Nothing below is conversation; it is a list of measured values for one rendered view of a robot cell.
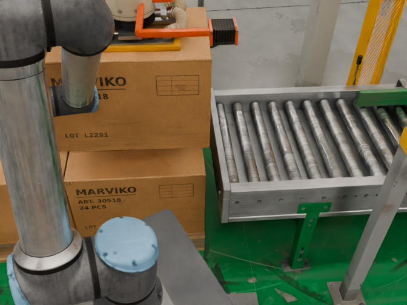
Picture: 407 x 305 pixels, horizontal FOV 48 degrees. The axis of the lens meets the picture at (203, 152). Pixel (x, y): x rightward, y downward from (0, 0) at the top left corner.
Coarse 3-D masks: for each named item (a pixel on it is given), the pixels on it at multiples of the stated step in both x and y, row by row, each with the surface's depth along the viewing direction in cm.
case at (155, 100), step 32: (128, 64) 152; (160, 64) 152; (192, 64) 153; (128, 96) 160; (160, 96) 161; (192, 96) 162; (64, 128) 169; (96, 128) 170; (128, 128) 170; (160, 128) 171; (192, 128) 172
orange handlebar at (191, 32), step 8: (104, 0) 154; (152, 0) 155; (160, 0) 155; (168, 0) 155; (136, 16) 144; (136, 24) 140; (136, 32) 138; (144, 32) 137; (152, 32) 137; (160, 32) 137; (168, 32) 137; (176, 32) 137; (184, 32) 137; (192, 32) 138; (200, 32) 138; (208, 32) 138
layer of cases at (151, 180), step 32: (0, 160) 197; (64, 160) 197; (96, 160) 198; (128, 160) 198; (160, 160) 198; (192, 160) 199; (0, 192) 189; (96, 192) 194; (128, 192) 196; (160, 192) 198; (192, 192) 200; (0, 224) 203; (96, 224) 209; (192, 224) 214
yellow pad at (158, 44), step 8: (112, 40) 156; (120, 40) 156; (128, 40) 156; (136, 40) 156; (144, 40) 156; (152, 40) 156; (160, 40) 156; (168, 40) 156; (176, 40) 157; (112, 48) 154; (120, 48) 154; (128, 48) 154; (136, 48) 154; (144, 48) 154; (152, 48) 155; (160, 48) 155; (168, 48) 155; (176, 48) 155
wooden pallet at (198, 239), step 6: (192, 234) 220; (198, 234) 220; (204, 234) 220; (192, 240) 223; (198, 240) 223; (204, 240) 224; (0, 246) 213; (6, 246) 214; (12, 246) 214; (198, 246) 227; (204, 246) 227; (0, 252) 224; (6, 252) 224; (12, 252) 224; (0, 258) 221; (6, 258) 221
